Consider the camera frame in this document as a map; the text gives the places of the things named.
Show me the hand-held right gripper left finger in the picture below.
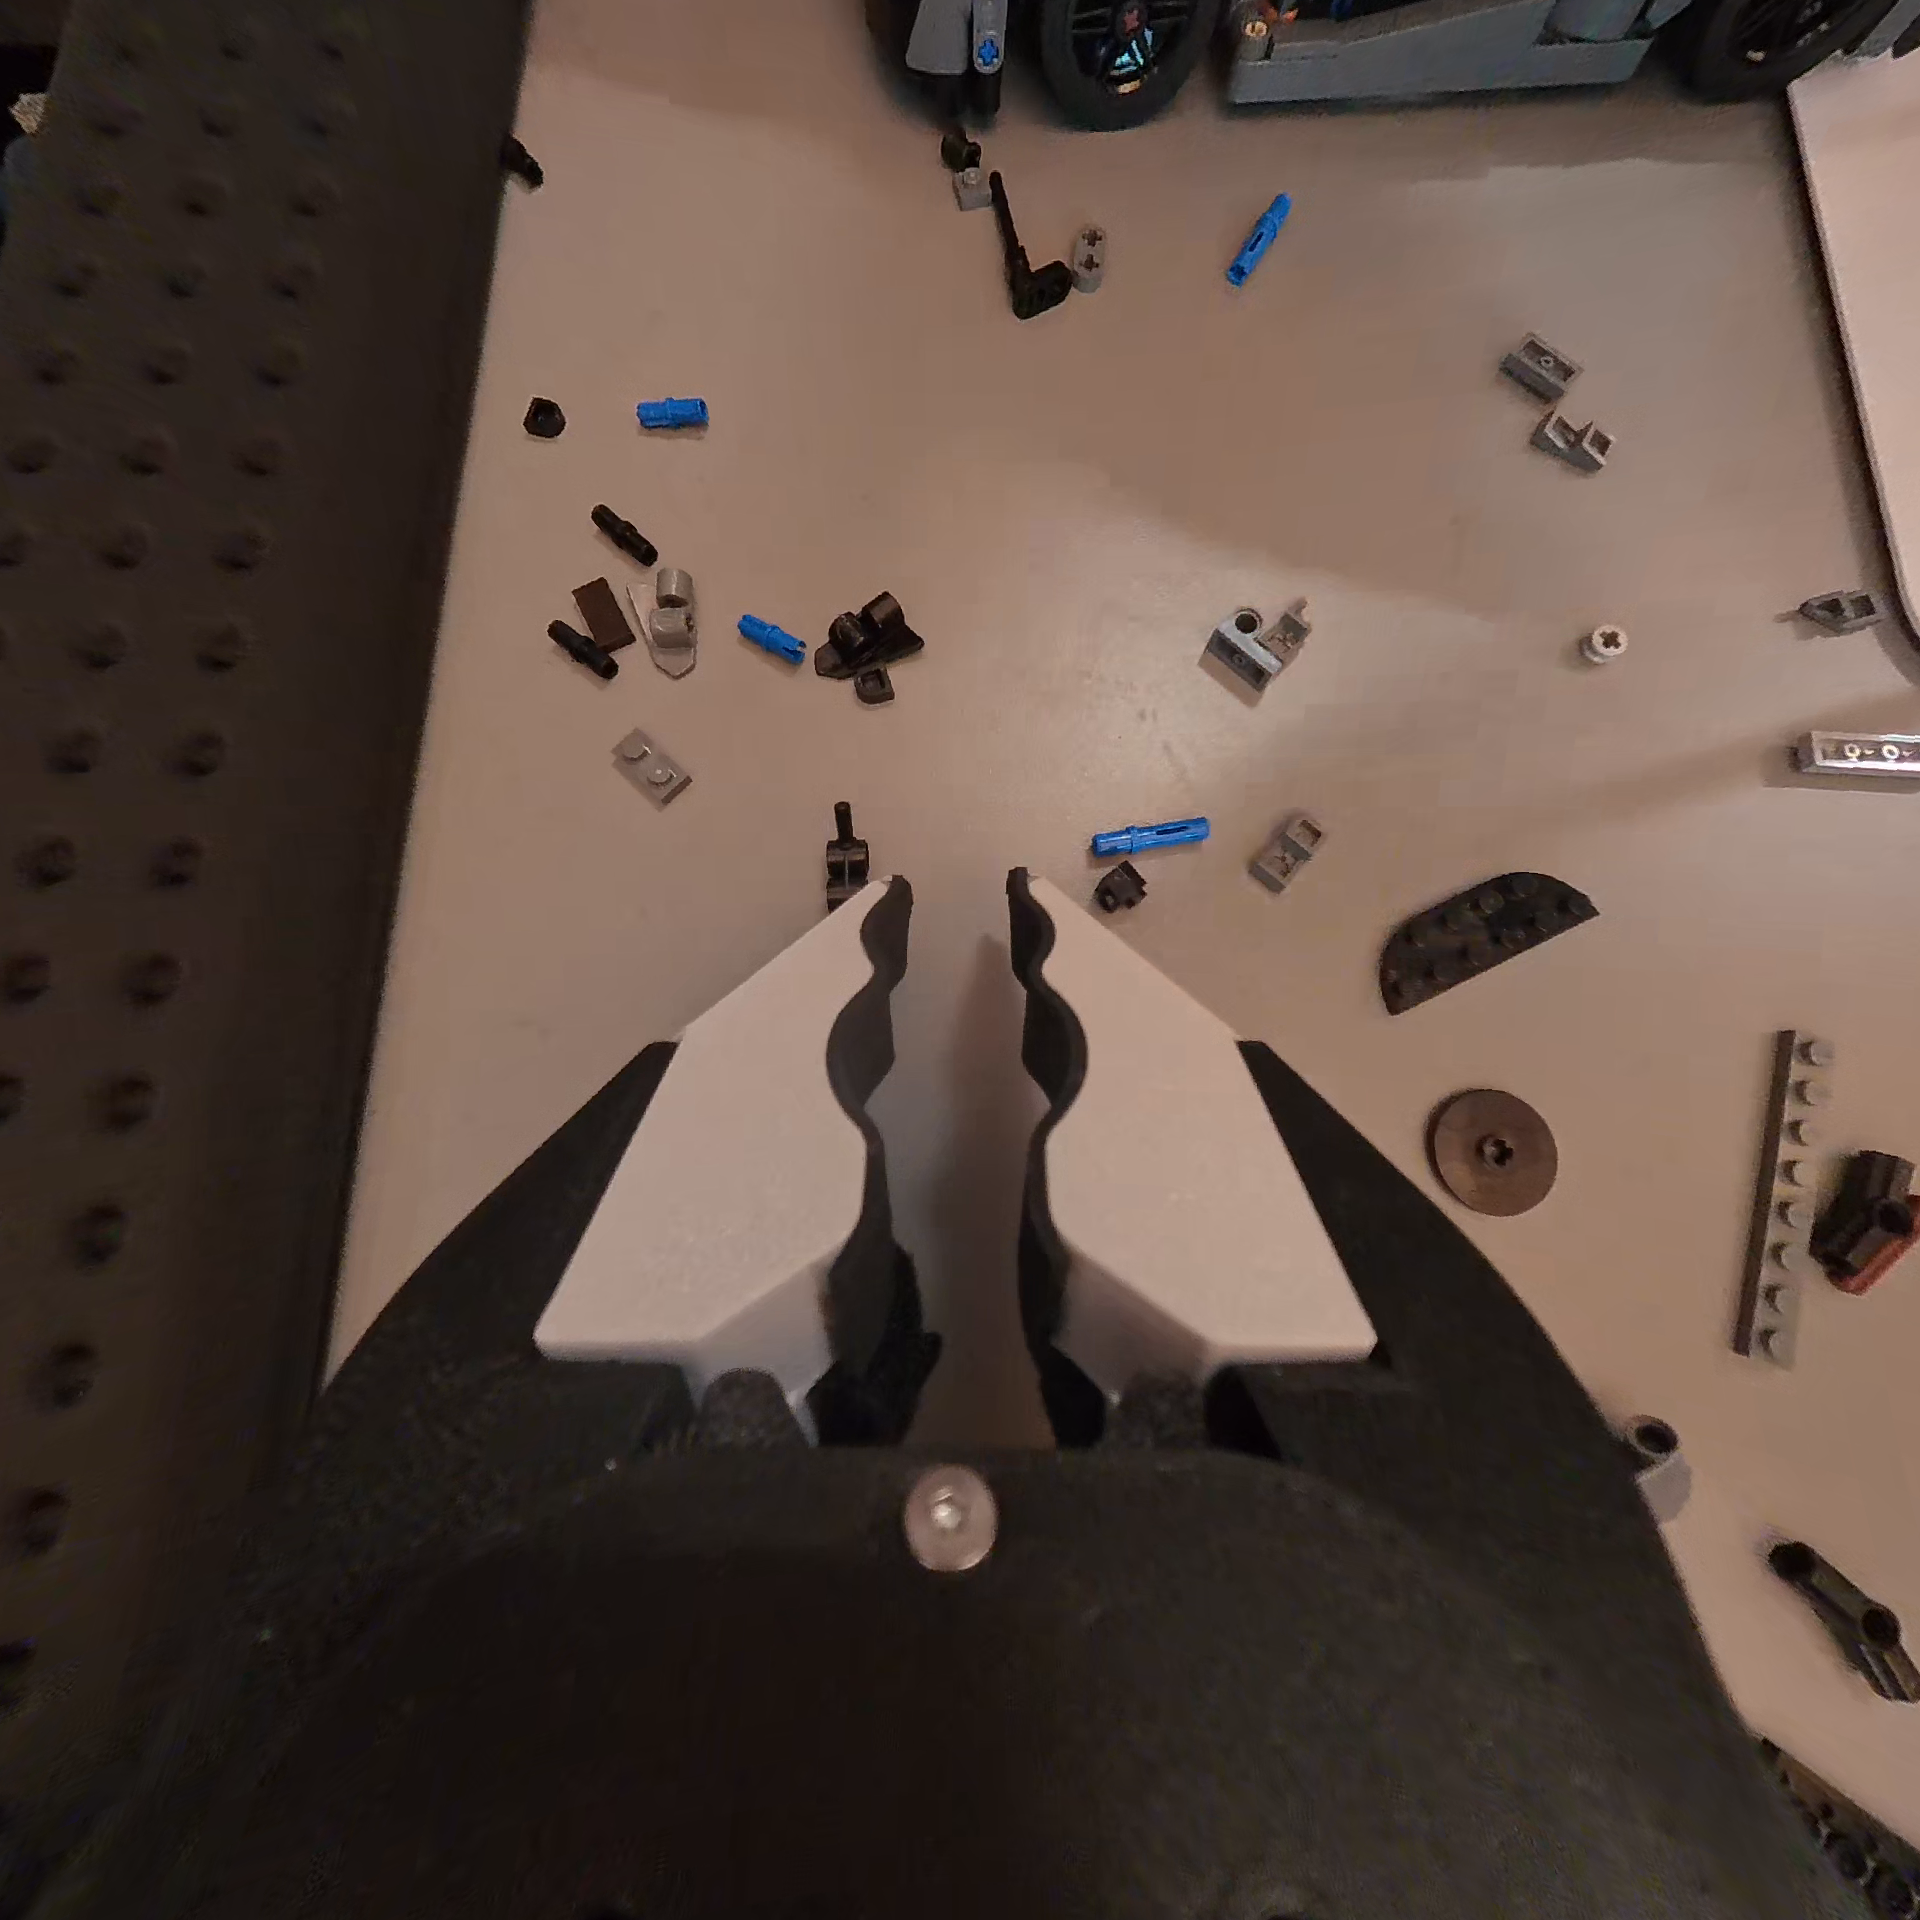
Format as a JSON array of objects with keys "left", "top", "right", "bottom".
[{"left": 533, "top": 878, "right": 945, "bottom": 1445}]

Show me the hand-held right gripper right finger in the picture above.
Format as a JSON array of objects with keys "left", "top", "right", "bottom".
[{"left": 1006, "top": 867, "right": 1379, "bottom": 1445}]

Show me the black lego connector with blue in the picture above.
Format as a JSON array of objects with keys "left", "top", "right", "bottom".
[{"left": 813, "top": 593, "right": 925, "bottom": 681}]

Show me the grey lego sports car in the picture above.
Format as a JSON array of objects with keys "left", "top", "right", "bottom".
[{"left": 900, "top": 0, "right": 1920, "bottom": 137}]

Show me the dark round lego dish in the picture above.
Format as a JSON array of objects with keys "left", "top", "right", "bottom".
[{"left": 1429, "top": 1091, "right": 1558, "bottom": 1214}]

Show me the grey lego pin joiner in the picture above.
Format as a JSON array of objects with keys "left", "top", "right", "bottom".
[{"left": 1621, "top": 1414, "right": 1693, "bottom": 1519}]

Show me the dark grey long lego plate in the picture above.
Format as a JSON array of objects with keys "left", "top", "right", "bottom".
[{"left": 1733, "top": 1030, "right": 1835, "bottom": 1367}]

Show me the black and brown lego connector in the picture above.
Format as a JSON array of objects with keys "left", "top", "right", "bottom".
[{"left": 1807, "top": 1151, "right": 1920, "bottom": 1297}]

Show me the black lego double pin connector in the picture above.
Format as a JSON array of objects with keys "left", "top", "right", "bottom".
[{"left": 1767, "top": 1535, "right": 1920, "bottom": 1706}]

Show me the black long studded lego plate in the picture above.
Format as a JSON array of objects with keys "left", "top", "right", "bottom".
[{"left": 1746, "top": 1733, "right": 1920, "bottom": 1920}]

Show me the white rounded board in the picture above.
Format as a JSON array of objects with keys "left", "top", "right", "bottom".
[{"left": 1786, "top": 53, "right": 1920, "bottom": 646}]

